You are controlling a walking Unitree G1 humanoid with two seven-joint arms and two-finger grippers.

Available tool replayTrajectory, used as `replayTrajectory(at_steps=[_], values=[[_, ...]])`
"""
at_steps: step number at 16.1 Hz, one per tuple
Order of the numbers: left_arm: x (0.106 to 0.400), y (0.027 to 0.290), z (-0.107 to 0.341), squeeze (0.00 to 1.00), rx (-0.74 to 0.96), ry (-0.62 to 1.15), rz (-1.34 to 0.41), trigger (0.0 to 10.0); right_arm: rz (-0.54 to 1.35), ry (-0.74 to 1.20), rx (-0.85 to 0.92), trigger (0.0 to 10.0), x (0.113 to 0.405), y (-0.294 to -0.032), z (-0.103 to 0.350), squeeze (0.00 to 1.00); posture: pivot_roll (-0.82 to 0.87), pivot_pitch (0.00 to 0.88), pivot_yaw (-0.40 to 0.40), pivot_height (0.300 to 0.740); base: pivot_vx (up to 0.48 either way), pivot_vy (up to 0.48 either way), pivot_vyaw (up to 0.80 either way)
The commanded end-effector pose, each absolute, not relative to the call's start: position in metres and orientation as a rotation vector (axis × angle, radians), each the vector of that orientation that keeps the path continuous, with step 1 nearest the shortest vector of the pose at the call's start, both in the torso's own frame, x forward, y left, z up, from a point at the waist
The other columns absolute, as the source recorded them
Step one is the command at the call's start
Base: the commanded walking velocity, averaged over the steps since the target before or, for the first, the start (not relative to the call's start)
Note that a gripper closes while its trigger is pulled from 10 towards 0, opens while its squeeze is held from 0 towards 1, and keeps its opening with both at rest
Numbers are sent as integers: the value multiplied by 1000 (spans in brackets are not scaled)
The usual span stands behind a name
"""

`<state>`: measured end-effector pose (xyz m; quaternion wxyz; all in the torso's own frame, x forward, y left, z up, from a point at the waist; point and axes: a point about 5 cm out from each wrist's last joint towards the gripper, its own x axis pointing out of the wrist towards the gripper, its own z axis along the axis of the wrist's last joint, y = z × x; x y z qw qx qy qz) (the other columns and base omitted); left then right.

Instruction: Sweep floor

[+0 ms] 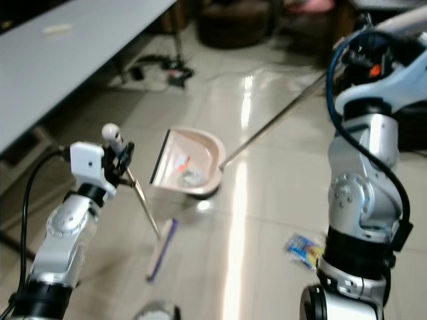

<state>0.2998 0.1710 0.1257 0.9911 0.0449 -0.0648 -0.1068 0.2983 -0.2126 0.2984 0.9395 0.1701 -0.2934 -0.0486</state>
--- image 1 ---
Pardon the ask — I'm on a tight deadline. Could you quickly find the pink long-handled dustpan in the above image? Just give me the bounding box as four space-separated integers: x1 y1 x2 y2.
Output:
149 69 332 198

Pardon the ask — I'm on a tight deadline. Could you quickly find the broom with white knob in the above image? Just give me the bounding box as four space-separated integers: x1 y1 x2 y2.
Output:
102 123 179 283

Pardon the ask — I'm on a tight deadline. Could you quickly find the orange and white paper scrap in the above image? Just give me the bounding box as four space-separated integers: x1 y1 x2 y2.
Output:
175 154 192 171

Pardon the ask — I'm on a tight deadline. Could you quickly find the crumpled grey wrapper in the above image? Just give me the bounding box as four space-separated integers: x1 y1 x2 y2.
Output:
182 168 205 187

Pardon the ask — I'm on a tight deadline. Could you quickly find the long white table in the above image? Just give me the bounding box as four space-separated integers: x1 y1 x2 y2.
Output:
0 0 179 191

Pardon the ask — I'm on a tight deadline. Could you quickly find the dark brown round stool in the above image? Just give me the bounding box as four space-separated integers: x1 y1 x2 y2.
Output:
196 0 276 49

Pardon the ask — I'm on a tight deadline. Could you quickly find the blue and yellow snack wrapper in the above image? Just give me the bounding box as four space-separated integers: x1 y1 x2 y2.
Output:
285 233 328 271

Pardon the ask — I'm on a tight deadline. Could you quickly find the pink cushion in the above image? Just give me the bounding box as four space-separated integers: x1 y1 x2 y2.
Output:
283 0 336 15

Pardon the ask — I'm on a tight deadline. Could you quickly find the black box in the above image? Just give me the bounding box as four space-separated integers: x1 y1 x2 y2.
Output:
398 110 427 161

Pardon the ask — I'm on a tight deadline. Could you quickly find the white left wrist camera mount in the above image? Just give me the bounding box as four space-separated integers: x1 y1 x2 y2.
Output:
69 141 108 185

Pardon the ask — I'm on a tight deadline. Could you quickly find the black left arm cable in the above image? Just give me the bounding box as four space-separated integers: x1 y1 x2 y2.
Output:
19 147 74 317

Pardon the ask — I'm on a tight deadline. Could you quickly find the black power strip with cables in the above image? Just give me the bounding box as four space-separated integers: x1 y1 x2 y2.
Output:
125 53 195 89

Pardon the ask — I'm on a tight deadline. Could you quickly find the dark right arm cable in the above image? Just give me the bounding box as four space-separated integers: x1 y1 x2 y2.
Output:
326 29 414 253

